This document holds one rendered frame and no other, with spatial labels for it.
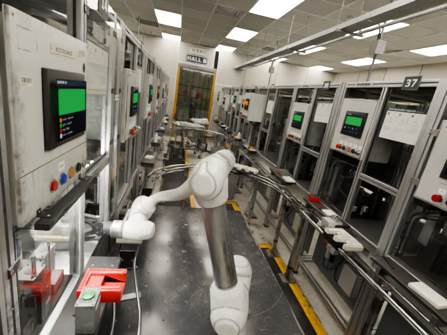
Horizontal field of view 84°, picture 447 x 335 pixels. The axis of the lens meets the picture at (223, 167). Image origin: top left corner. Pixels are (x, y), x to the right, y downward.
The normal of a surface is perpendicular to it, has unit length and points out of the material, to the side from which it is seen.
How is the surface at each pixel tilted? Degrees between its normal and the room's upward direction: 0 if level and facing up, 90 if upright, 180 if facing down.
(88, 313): 90
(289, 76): 90
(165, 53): 90
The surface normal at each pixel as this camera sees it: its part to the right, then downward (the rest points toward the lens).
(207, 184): -0.18, 0.15
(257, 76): 0.17, 0.30
